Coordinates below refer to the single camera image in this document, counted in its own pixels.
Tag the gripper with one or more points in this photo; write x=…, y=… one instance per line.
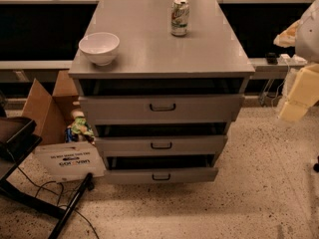
x=308, y=37

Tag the grey top drawer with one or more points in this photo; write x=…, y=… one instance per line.
x=160, y=109

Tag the grey drawer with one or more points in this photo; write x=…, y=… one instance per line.
x=170, y=175
x=160, y=109
x=160, y=145

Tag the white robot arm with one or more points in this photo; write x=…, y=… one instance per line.
x=303, y=35

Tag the grey bottom drawer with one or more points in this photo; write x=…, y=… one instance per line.
x=170, y=175

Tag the grey drawer cabinet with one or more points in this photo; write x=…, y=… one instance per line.
x=208, y=60

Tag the grey middle drawer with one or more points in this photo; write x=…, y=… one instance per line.
x=160, y=145

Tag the white power strip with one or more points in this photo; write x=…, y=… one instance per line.
x=294, y=60

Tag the black small device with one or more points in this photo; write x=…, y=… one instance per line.
x=271, y=58

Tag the green white soda can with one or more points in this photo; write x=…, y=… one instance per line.
x=179, y=17

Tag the white bowl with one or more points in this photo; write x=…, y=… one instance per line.
x=100, y=48

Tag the green toy figure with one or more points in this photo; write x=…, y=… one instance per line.
x=79, y=129

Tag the brown cardboard box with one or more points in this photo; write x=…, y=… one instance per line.
x=65, y=161

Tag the black metal stand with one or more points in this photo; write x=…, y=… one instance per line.
x=17, y=141

